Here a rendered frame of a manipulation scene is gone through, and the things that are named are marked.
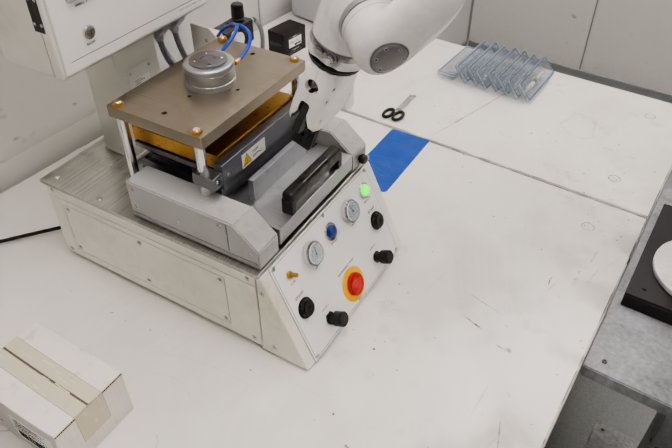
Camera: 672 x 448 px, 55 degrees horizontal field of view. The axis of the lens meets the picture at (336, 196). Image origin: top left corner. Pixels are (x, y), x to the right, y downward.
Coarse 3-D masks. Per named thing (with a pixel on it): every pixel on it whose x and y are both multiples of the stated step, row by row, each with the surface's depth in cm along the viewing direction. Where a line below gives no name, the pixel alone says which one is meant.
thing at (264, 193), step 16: (288, 144) 105; (272, 160) 102; (288, 160) 105; (304, 160) 109; (256, 176) 99; (272, 176) 102; (288, 176) 105; (336, 176) 107; (240, 192) 102; (256, 192) 100; (272, 192) 102; (320, 192) 103; (256, 208) 99; (272, 208) 99; (304, 208) 100; (272, 224) 96; (288, 224) 97
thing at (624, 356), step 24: (624, 288) 116; (624, 312) 111; (600, 336) 107; (624, 336) 107; (648, 336) 107; (600, 360) 104; (624, 360) 104; (648, 360) 104; (624, 384) 100; (648, 384) 100; (600, 432) 174; (648, 432) 145
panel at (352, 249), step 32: (352, 192) 112; (320, 224) 105; (352, 224) 112; (384, 224) 119; (288, 256) 99; (352, 256) 111; (288, 288) 98; (320, 288) 104; (320, 320) 104; (320, 352) 104
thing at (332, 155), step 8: (328, 152) 104; (336, 152) 104; (320, 160) 102; (328, 160) 102; (336, 160) 105; (312, 168) 100; (320, 168) 101; (328, 168) 103; (304, 176) 99; (312, 176) 99; (320, 176) 101; (296, 184) 97; (304, 184) 98; (312, 184) 100; (288, 192) 96; (296, 192) 96; (304, 192) 98; (288, 200) 96; (296, 200) 97; (288, 208) 97
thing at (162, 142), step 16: (272, 96) 108; (288, 96) 108; (256, 112) 104; (272, 112) 104; (240, 128) 100; (256, 128) 101; (144, 144) 102; (160, 144) 100; (176, 144) 98; (224, 144) 97; (176, 160) 100; (192, 160) 98; (208, 160) 96
